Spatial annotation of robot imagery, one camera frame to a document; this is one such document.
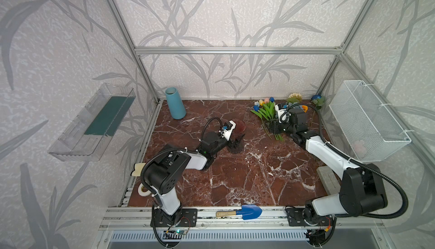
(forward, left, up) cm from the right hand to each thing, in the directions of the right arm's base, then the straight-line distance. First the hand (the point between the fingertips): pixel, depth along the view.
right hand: (269, 120), depth 88 cm
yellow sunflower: (+27, -24, -11) cm, 38 cm away
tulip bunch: (+20, -3, -14) cm, 25 cm away
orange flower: (+19, -29, -12) cm, 36 cm away
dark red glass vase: (-9, +17, +1) cm, 19 cm away
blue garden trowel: (-39, +13, -17) cm, 45 cm away
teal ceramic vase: (+16, +54, -7) cm, 57 cm away
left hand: (-5, +16, -1) cm, 17 cm away
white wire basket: (-19, -32, +17) cm, 41 cm away
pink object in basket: (-19, -36, +3) cm, 41 cm away
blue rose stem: (+27, -41, -14) cm, 51 cm away
